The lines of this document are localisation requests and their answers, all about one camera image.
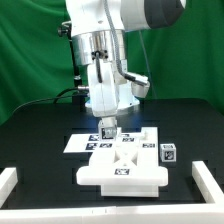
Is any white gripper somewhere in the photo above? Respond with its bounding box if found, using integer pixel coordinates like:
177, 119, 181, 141
87, 62, 118, 117

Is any white chair back part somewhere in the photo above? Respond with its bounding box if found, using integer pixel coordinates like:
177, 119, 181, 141
76, 127, 168, 187

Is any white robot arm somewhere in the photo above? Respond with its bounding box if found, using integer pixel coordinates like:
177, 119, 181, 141
65, 0, 186, 117

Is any white sheet with tags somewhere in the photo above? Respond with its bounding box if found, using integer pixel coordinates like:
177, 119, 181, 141
64, 133, 139, 153

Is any white block far left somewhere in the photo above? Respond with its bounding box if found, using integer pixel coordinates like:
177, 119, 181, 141
0, 167, 18, 208

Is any black camera stand pole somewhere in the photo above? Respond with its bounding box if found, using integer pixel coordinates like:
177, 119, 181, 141
69, 41, 86, 111

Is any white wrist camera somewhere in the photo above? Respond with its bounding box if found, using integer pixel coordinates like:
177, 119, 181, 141
125, 72, 150, 98

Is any black cable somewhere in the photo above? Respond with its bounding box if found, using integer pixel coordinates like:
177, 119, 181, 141
13, 87, 89, 113

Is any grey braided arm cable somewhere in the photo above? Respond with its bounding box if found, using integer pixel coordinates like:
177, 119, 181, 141
94, 0, 149, 84

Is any white frame border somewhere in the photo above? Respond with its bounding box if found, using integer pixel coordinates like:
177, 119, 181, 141
0, 161, 224, 224

